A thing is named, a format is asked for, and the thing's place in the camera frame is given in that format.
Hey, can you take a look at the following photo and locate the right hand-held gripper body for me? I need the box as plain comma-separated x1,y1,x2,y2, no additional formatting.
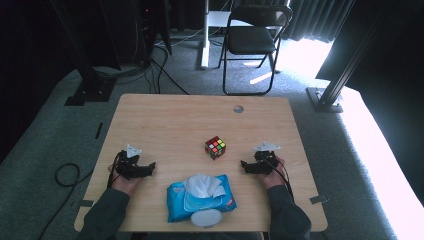
252,142,282,175

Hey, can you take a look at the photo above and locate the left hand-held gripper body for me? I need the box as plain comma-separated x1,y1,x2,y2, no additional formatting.
115,143,148,181

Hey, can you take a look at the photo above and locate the multicoloured puzzle cube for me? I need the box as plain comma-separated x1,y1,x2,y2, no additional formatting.
204,135,227,161

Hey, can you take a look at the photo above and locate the blue wet wipes pack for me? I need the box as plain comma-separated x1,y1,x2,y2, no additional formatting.
166,173,238,229

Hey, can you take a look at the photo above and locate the white wet wipe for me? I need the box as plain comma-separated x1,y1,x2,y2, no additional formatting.
184,173,227,199

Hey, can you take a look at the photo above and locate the person's right hand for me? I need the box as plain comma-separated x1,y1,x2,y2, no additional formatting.
256,157,288,190

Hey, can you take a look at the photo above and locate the person's left hand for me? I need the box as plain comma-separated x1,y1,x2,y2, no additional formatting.
108,164,145,196

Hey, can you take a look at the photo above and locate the black metal profile stand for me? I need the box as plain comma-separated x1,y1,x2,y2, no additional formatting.
306,0,391,114

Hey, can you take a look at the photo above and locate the black folding chair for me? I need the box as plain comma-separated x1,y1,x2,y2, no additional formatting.
218,3,294,97

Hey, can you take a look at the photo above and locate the black computer tower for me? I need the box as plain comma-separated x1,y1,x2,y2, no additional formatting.
133,0,173,66

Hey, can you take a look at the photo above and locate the dark grey curtain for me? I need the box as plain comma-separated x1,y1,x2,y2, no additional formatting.
283,0,355,43

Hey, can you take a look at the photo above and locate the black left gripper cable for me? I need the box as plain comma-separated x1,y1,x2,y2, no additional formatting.
107,152,122,189

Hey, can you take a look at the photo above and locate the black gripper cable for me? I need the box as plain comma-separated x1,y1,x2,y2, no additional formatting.
261,156,295,203
107,152,122,189

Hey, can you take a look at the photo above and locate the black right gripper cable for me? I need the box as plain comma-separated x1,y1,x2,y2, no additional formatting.
261,156,295,203

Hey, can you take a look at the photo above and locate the black looped floor cable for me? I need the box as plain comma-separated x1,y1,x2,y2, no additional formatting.
37,162,95,240

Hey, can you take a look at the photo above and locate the black stand with base plate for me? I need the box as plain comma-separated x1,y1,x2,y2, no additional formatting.
49,0,118,107

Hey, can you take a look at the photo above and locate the bundle of floor cables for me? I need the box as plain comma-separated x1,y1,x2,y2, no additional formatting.
93,26,191,96

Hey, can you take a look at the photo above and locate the white desk frame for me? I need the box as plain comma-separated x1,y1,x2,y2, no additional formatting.
199,0,254,70

